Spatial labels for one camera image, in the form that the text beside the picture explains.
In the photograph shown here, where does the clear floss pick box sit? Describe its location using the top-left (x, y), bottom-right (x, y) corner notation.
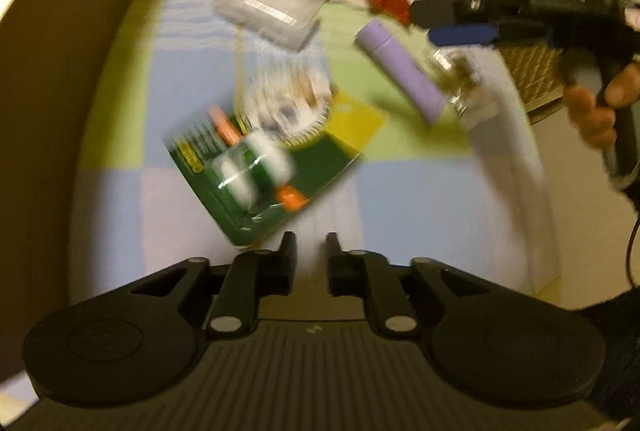
top-left (213, 0), bottom-right (329, 52)

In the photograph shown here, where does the purple cosmetic tube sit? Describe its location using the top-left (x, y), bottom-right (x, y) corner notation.
top-left (355, 20), bottom-right (447, 125)

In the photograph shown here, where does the green mentholatum blister card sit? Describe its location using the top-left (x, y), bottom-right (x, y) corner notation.
top-left (165, 64), bottom-right (386, 247)

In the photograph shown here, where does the checkered tablecloth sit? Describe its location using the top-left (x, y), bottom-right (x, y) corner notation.
top-left (67, 0), bottom-right (561, 312)

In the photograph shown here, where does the woven chair cushion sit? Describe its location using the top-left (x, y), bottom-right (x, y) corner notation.
top-left (500, 45), bottom-right (563, 124)

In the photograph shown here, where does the brown cardboard storage box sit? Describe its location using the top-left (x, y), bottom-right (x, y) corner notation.
top-left (1, 0), bottom-right (132, 379)

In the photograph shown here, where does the red snack packet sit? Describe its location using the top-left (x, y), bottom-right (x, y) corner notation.
top-left (367, 0), bottom-right (411, 27)

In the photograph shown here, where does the cotton swab bag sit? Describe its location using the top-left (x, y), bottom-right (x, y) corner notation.
top-left (427, 47), bottom-right (499, 131)

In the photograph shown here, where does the person right hand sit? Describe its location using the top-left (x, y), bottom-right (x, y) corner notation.
top-left (558, 62), bottom-right (640, 149)

